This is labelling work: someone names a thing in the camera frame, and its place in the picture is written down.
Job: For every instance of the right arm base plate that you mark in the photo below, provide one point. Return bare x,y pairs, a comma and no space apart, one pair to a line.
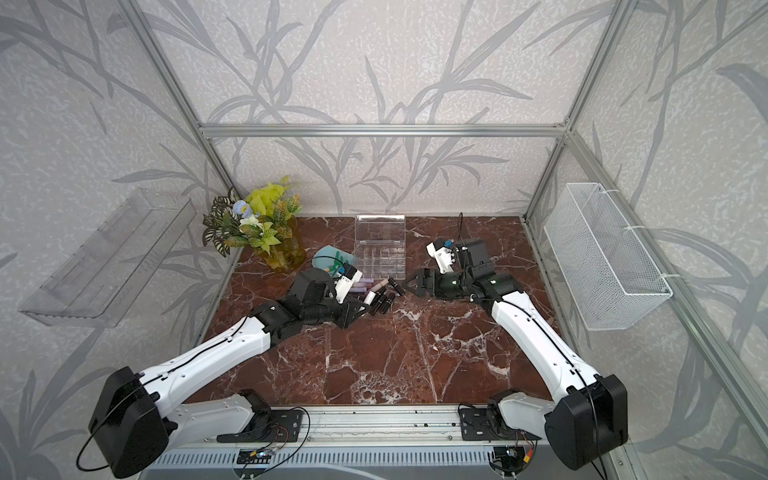
486,424

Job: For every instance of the artificial flowers in yellow vase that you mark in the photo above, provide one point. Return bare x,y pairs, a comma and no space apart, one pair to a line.
264,220

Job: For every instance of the aluminium front rail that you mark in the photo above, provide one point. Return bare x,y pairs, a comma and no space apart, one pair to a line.
394,425

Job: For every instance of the teal toy shovel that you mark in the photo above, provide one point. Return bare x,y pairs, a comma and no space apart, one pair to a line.
324,259

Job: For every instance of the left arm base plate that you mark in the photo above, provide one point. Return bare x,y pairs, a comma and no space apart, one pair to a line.
266,424

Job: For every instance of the black lipstick tube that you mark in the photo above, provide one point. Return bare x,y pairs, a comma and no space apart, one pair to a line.
378,300
388,302
396,286

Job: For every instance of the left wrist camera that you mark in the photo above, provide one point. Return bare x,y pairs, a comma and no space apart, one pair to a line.
348,277

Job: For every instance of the green toy rake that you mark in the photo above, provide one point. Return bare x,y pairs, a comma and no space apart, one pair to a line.
343,257

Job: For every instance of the right electronics board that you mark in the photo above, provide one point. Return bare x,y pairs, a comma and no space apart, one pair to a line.
509,462

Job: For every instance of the white wire mesh basket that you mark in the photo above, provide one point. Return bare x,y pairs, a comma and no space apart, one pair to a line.
611,276

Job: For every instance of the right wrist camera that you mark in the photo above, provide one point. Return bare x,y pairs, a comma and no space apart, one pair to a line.
442,251

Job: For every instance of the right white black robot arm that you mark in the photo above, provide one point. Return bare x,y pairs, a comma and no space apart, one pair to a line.
587,414

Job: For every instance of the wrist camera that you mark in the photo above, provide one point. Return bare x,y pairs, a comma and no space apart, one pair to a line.
442,251
348,277

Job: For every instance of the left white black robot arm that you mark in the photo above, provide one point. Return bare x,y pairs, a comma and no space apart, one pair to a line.
141,415

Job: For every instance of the electronics board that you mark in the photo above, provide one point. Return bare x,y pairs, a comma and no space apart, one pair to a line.
254,457
509,462

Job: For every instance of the rose gold lipstick tube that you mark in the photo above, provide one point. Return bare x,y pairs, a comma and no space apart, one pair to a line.
378,286

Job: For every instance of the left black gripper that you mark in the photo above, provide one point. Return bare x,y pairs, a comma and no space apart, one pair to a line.
348,308

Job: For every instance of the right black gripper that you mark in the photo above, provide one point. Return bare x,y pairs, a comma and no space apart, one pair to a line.
426,276

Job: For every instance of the clear plastic wall shelf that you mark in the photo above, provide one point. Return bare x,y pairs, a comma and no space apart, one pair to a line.
98,284

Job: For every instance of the left electronics board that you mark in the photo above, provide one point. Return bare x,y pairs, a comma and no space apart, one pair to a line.
254,457

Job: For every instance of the clear acrylic lipstick organizer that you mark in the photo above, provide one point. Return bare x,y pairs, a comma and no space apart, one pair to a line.
380,246

